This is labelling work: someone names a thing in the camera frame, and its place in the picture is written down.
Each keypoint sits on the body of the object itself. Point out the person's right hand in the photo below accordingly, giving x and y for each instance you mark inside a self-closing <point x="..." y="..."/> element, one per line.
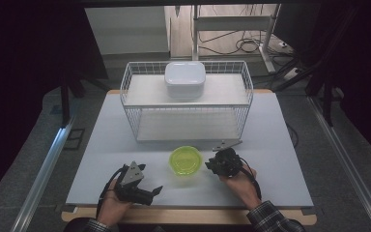
<point x="241" y="188"/>

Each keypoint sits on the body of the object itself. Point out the black stand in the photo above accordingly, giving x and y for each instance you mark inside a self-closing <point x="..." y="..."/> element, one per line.
<point x="328" y="103"/>
<point x="65" y="103"/>

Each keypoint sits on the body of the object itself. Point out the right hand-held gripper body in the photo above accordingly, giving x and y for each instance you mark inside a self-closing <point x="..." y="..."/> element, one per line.
<point x="227" y="162"/>

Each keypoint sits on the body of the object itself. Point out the metal floor rail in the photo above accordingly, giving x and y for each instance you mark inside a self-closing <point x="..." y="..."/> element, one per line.
<point x="45" y="174"/>
<point x="348" y="161"/>

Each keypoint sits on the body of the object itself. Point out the white square bowl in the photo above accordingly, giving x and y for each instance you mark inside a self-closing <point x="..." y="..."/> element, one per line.
<point x="185" y="79"/>

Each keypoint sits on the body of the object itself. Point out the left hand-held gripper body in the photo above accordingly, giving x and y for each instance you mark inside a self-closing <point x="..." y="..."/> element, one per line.
<point x="130" y="190"/>

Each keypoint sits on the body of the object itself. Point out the translucent green bowl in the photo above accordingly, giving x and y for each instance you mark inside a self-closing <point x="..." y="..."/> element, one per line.
<point x="185" y="160"/>

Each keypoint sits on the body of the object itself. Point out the person's left hand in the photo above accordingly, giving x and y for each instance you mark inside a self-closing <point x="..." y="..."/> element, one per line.
<point x="112" y="209"/>

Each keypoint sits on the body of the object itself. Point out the white desk frame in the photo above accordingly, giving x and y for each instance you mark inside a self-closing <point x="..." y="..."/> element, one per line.
<point x="232" y="23"/>

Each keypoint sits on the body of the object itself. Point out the white power strip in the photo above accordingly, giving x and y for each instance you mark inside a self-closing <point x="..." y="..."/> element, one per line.
<point x="291" y="74"/>

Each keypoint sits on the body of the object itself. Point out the white panel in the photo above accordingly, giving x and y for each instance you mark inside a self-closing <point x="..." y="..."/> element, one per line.
<point x="125" y="30"/>

